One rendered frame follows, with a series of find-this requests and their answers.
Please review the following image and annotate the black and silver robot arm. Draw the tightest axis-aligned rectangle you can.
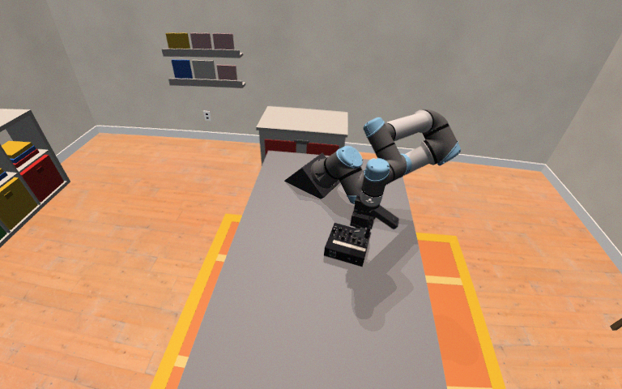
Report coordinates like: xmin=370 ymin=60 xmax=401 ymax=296
xmin=311 ymin=109 xmax=461 ymax=206

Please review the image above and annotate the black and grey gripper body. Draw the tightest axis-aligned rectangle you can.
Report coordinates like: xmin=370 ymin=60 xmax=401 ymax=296
xmin=350 ymin=194 xmax=380 ymax=229

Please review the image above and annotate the black lighting desk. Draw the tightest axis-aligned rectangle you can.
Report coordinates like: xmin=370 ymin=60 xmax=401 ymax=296
xmin=324 ymin=223 xmax=369 ymax=267

